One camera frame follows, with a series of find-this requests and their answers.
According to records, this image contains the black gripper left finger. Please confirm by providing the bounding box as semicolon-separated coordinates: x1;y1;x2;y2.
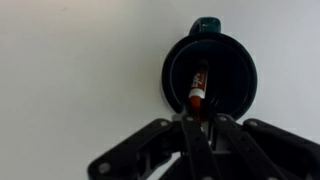
87;116;221;180

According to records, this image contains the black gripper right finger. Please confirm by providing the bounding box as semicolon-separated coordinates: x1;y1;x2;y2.
214;114;320;180

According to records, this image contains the orange white marker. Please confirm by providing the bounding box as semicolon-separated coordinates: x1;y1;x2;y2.
188;61;208;122

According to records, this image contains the dark teal enamel mug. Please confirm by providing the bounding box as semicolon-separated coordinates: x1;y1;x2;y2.
161;17;257;120

